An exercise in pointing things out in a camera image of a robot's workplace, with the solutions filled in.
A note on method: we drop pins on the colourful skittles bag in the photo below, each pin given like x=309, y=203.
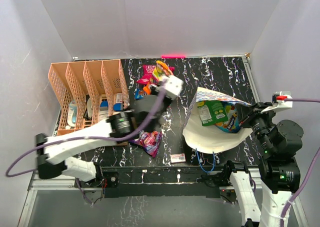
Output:
x=231, y=125

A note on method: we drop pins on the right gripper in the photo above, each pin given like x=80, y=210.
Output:
x=245, y=110

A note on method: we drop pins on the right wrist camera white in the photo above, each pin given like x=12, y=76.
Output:
x=281, y=101

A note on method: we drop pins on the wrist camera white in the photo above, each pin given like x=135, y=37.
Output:
x=171, y=84
x=281, y=101

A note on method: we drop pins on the orange fruits candy bag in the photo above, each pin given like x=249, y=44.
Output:
x=158, y=73

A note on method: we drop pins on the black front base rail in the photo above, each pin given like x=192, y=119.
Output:
x=168, y=181

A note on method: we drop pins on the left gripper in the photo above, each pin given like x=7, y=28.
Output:
x=168, y=100

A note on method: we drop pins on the green snack bag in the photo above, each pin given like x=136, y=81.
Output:
x=211, y=112

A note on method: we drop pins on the blue item in organizer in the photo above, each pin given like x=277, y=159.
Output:
x=118, y=107

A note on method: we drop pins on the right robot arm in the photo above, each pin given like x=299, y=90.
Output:
x=279, y=172

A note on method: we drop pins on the blue m&m packet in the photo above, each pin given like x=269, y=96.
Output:
x=140, y=94

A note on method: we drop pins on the orange plastic file organizer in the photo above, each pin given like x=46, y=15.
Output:
x=88, y=83

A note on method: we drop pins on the small white red box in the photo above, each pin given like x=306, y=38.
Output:
x=177, y=158

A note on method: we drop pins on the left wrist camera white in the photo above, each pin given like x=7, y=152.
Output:
x=171, y=84

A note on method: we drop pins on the checkered paper bag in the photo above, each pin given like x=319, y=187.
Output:
x=207, y=141

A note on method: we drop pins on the white blue tube in organizer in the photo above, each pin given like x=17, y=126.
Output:
x=72, y=114

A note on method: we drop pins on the pink tape strip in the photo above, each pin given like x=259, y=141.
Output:
x=173, y=56

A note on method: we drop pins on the pink popcorn snack bag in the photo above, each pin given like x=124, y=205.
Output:
x=147, y=74

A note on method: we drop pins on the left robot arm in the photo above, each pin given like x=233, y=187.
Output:
x=56, y=154

